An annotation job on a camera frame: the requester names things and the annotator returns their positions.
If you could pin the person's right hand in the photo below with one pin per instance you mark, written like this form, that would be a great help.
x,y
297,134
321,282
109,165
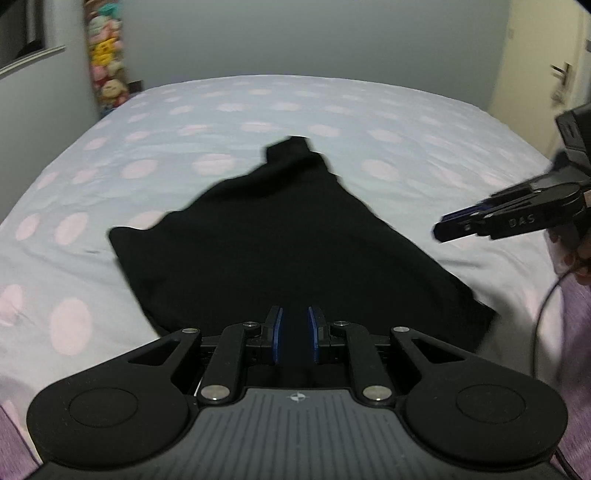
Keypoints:
x,y
565,258

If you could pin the polka-dot bed sheet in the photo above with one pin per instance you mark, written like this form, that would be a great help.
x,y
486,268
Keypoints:
x,y
161,138

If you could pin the cream door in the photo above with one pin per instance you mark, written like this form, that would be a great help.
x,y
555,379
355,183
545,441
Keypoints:
x,y
535,55

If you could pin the black garment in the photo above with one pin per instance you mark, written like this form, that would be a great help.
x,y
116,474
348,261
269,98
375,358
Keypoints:
x,y
286,240

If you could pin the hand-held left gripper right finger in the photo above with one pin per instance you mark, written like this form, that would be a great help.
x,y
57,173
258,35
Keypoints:
x,y
314,334

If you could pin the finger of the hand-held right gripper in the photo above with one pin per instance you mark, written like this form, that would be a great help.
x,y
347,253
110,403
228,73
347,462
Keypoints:
x,y
466,228
521,194

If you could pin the purple fleece pants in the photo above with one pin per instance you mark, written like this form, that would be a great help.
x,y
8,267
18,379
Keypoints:
x,y
577,369

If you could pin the grey window sill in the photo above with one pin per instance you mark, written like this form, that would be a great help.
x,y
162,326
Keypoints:
x,y
27,60

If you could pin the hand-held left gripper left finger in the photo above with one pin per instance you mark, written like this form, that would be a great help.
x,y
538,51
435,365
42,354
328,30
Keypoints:
x,y
277,334

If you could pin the clear tube of plush toys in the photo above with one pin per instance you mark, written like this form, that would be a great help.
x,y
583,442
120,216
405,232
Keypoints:
x,y
107,55

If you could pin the small dark wall socket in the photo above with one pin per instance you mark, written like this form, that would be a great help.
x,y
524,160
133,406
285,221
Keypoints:
x,y
136,86

